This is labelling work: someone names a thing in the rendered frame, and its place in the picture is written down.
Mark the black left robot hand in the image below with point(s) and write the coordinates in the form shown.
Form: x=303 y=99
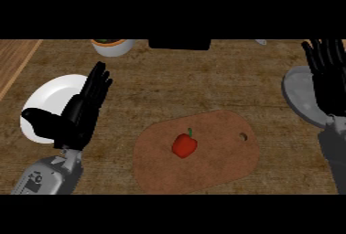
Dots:
x=83 y=115

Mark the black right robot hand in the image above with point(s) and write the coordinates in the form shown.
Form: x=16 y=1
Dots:
x=328 y=82

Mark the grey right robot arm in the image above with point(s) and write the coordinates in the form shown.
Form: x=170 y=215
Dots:
x=336 y=152

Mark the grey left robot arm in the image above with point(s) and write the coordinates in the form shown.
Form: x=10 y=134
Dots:
x=47 y=175

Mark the grey pan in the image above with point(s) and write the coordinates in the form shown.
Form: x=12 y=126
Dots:
x=299 y=94

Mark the red bell pepper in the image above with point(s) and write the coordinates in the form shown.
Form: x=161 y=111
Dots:
x=185 y=145

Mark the brown wooden cutting board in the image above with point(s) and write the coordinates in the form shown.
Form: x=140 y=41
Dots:
x=198 y=155

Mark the white plate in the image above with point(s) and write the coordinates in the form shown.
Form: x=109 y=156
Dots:
x=49 y=100

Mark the small grey object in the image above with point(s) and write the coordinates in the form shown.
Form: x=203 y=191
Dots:
x=260 y=41

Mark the white plant pot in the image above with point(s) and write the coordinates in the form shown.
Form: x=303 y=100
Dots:
x=112 y=46

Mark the black appliance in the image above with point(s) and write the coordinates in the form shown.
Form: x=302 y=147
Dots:
x=179 y=44

